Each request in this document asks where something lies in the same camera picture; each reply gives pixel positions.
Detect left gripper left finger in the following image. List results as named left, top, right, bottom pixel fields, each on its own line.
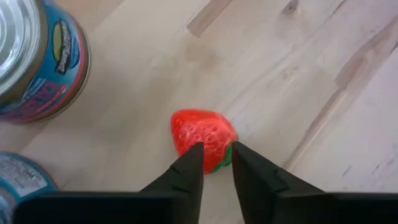
left=14, top=142, right=205, bottom=224

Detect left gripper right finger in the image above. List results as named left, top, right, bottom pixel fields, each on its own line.
left=231, top=141, right=398, bottom=224

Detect small strawberry green leaves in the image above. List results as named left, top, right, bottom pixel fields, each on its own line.
left=170, top=108, right=239, bottom=174

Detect tin can blue label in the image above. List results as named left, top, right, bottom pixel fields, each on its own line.
left=0, top=151, right=58, bottom=224

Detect tin can gold lid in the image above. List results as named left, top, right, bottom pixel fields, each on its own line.
left=0, top=0, right=91, bottom=124

